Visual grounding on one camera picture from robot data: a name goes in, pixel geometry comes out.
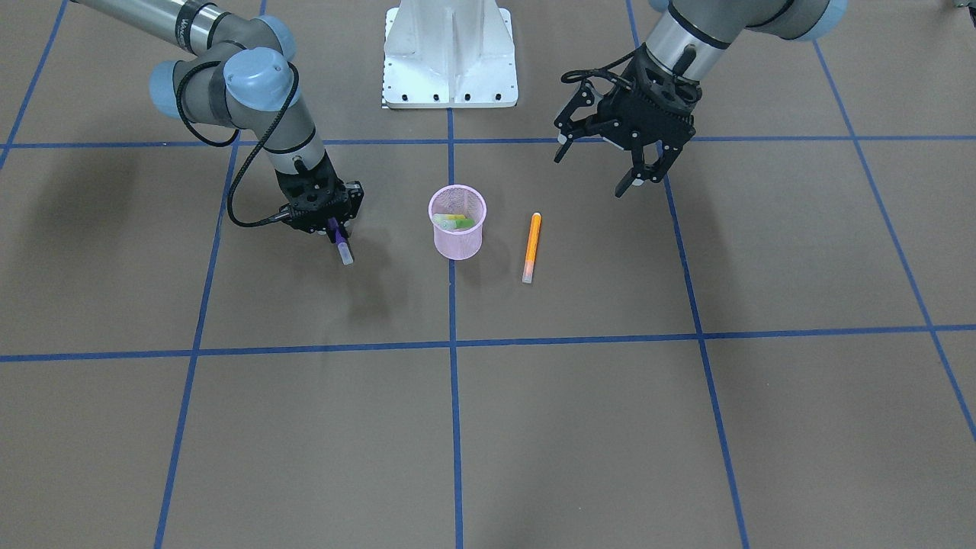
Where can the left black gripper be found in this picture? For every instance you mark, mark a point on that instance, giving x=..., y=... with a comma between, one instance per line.
x=611, y=114

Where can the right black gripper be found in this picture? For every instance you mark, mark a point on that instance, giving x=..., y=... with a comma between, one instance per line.
x=353, y=194

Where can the purple marker pen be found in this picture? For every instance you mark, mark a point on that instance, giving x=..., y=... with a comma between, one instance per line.
x=340, y=244

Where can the orange marker pen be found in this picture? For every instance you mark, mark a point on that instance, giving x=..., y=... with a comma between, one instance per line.
x=531, y=251

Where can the green marker pen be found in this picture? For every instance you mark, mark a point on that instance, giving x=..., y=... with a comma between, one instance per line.
x=453, y=222

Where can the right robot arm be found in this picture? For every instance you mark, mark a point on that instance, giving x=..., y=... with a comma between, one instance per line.
x=241, y=76

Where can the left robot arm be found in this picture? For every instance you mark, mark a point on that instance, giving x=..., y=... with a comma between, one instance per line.
x=691, y=36

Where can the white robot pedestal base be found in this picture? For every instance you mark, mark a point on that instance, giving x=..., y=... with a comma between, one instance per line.
x=449, y=55

